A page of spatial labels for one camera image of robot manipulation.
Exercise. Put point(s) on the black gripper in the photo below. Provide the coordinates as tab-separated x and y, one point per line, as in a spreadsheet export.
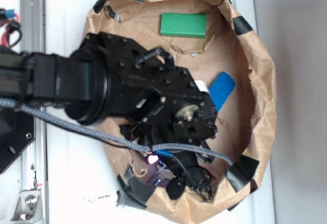
161	99

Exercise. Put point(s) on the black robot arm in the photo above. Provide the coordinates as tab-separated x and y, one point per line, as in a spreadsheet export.
79	84

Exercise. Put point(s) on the blue sponge block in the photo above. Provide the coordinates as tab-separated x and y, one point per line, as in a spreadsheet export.
221	89

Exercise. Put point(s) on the green rectangular block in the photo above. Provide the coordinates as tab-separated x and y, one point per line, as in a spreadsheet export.
183	25

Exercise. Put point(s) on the brown paper bag tray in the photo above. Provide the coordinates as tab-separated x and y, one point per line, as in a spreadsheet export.
246	122

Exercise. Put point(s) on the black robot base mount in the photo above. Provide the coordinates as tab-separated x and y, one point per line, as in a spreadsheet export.
17	133

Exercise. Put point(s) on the silver corner bracket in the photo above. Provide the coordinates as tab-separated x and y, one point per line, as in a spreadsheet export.
29	207

